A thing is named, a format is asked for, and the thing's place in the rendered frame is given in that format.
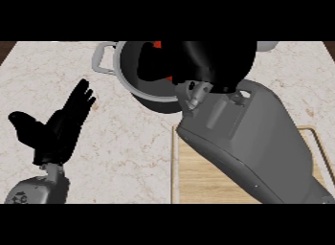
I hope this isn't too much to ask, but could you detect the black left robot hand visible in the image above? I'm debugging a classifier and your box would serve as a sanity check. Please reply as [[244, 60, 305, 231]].
[[7, 78, 97, 167]]

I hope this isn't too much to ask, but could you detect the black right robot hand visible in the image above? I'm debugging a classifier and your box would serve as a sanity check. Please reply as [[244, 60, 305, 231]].
[[135, 41, 257, 94]]

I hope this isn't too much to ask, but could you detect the grey metal pot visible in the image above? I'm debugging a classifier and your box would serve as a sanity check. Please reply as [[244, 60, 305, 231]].
[[91, 41, 281, 103]]

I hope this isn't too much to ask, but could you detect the wooden tray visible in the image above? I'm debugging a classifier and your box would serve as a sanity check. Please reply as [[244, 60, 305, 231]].
[[170, 124, 335, 205]]

